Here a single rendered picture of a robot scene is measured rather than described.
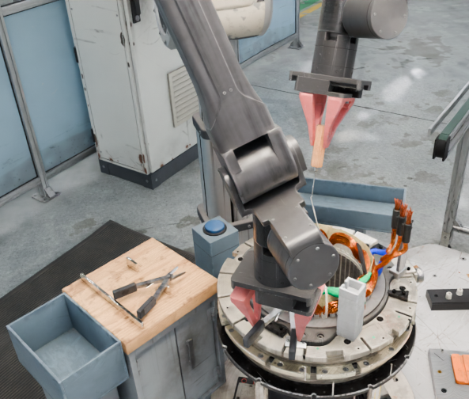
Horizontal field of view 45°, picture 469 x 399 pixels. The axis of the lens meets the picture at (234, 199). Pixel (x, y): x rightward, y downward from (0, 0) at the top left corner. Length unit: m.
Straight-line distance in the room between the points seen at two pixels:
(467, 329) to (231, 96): 0.93
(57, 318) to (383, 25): 0.71
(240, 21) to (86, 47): 2.13
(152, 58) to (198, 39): 2.55
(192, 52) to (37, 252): 2.54
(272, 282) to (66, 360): 0.47
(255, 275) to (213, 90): 0.24
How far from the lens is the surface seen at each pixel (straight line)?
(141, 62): 3.04
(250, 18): 1.15
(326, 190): 1.27
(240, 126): 0.56
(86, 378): 0.91
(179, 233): 2.93
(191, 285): 0.98
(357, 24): 0.74
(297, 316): 0.68
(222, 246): 1.15
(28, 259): 3.00
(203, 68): 0.56
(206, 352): 1.09
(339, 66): 0.78
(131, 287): 0.96
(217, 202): 1.33
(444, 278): 1.48
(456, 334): 1.34
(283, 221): 0.57
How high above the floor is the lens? 1.71
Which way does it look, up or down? 33 degrees down
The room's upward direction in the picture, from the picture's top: 4 degrees counter-clockwise
